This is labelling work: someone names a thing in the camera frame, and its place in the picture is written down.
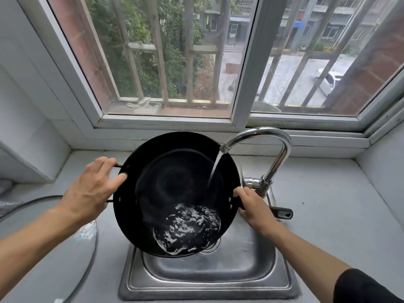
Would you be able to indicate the white car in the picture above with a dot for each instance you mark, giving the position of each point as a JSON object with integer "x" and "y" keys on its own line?
{"x": 329, "y": 82}

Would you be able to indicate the stainless steel sink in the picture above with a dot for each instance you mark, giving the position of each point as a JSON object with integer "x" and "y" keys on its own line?
{"x": 221, "y": 268}

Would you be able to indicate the metal window security bars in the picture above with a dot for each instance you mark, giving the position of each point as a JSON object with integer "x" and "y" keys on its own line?
{"x": 188, "y": 59}

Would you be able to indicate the round glass lid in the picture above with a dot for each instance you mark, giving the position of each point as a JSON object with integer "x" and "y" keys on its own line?
{"x": 63, "y": 268}

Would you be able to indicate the person's left forearm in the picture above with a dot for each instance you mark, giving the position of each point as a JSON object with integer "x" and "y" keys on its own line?
{"x": 31, "y": 242}

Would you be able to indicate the person's left hand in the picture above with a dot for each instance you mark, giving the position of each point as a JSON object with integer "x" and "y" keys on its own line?
{"x": 91, "y": 195}

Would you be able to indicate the crumpled clear plastic bag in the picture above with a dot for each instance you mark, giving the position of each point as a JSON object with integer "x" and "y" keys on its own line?
{"x": 4, "y": 186}

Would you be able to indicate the person's black shirt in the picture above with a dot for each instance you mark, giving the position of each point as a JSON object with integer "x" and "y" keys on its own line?
{"x": 363, "y": 290}

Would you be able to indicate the person's right hand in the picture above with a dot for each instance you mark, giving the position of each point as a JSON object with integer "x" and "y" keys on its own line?
{"x": 258, "y": 214}

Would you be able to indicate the white framed window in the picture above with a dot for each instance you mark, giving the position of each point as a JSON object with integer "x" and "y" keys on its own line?
{"x": 252, "y": 59}

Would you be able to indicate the black wok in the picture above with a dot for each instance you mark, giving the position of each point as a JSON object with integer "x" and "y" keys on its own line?
{"x": 176, "y": 186}

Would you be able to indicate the grey metal basin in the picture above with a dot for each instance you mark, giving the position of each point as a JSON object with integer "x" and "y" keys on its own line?
{"x": 265, "y": 107}

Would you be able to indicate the white rag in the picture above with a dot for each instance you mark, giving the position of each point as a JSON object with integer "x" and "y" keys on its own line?
{"x": 143, "y": 104}

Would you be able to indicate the chrome curved faucet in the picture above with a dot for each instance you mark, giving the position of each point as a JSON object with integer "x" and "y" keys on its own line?
{"x": 281, "y": 138}

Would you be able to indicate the person's right forearm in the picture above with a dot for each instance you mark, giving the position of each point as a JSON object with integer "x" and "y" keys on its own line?
{"x": 309, "y": 265}

